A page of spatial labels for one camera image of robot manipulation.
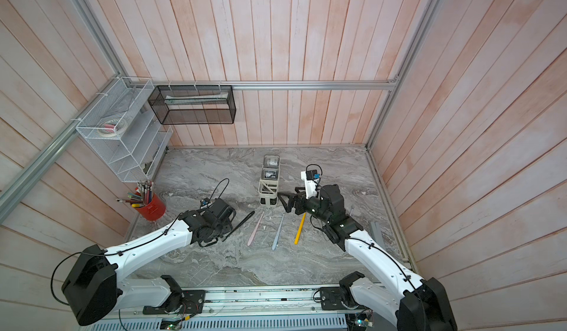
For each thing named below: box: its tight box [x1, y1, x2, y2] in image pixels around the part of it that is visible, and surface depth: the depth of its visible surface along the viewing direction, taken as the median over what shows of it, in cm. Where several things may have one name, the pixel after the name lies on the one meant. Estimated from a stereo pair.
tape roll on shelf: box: [97, 118, 128, 138], surface depth 74 cm
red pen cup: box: [135, 192, 167, 221], surface depth 90 cm
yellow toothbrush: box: [293, 212, 307, 246], surface depth 90 cm
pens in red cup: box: [115, 180, 155, 208], surface depth 87 cm
